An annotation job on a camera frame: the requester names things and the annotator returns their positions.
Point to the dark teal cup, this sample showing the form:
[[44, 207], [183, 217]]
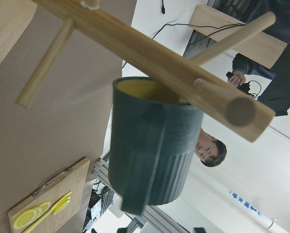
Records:
[[149, 119]]

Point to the wooden cup rack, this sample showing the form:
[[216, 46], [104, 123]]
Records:
[[240, 113]]

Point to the wooden cutting board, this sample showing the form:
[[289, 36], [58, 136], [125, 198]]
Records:
[[72, 178]]

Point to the lemon slice under spoon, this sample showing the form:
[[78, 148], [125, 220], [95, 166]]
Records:
[[62, 204]]

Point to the wooden board on desk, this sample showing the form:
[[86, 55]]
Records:
[[249, 40]]

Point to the middle lemon slice toy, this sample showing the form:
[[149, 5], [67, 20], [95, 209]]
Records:
[[42, 208]]

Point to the yellow lemon slice toy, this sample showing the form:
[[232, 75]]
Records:
[[25, 218]]

